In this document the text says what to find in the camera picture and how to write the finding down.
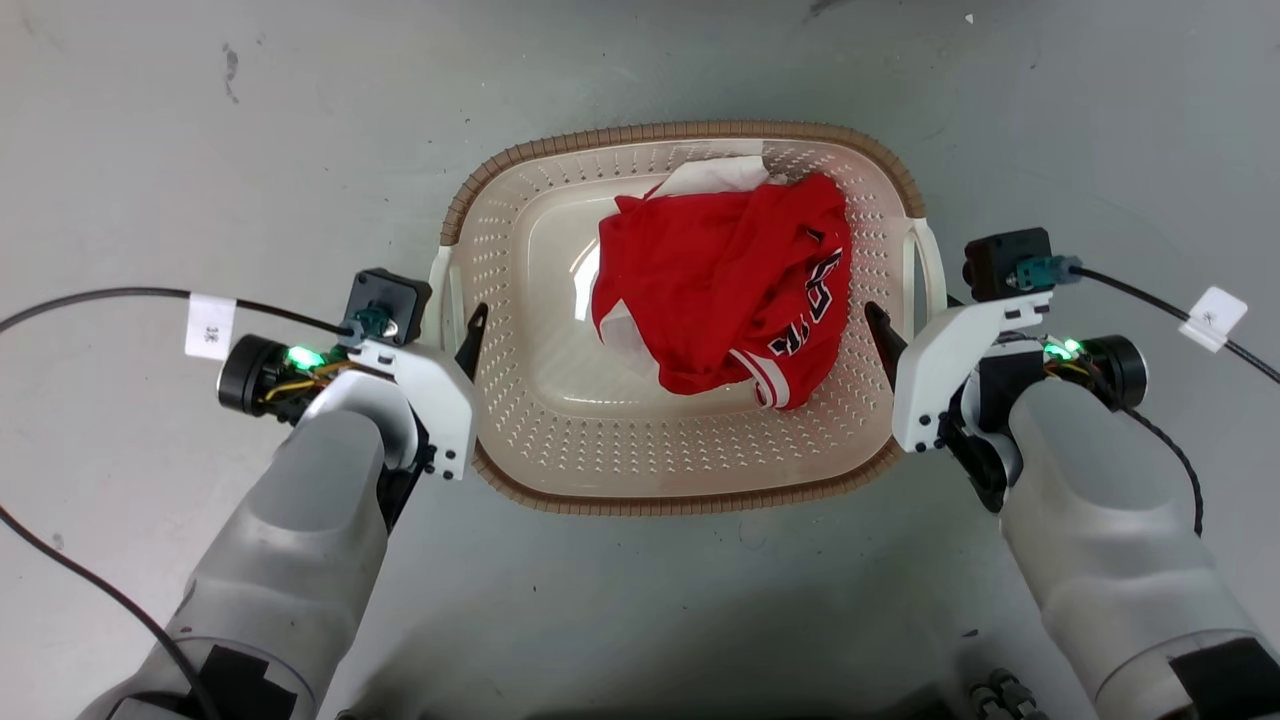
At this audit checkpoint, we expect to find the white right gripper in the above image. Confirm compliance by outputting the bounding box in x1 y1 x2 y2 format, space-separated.
864 289 1054 454

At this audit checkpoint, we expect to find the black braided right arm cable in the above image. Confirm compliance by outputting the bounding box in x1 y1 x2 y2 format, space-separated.
1095 372 1207 538

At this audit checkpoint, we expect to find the black right camera cable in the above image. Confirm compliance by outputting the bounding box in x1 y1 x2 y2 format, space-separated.
1068 264 1280 387

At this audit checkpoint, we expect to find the white garment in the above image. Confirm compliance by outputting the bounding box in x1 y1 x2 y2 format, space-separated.
650 154 793 199

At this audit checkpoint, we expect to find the black camera cable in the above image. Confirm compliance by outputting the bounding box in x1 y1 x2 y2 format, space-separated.
1068 264 1280 387
0 287 363 337

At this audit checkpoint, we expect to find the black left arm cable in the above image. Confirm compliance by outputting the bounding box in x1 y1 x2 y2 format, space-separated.
0 504 223 720

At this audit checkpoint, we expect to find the red sports jersey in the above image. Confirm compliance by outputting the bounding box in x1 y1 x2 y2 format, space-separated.
590 172 854 411

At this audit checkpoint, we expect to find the black left camera cable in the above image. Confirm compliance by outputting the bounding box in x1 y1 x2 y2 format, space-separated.
0 287 363 337

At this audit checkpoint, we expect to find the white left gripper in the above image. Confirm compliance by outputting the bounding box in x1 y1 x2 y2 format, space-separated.
345 302 490 482

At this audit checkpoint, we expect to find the white cable label tag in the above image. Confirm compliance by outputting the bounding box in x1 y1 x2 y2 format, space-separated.
184 294 239 362
1177 286 1250 354

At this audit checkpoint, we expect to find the beige laundry basket brown rim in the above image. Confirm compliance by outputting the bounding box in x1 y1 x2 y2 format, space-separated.
428 120 949 517

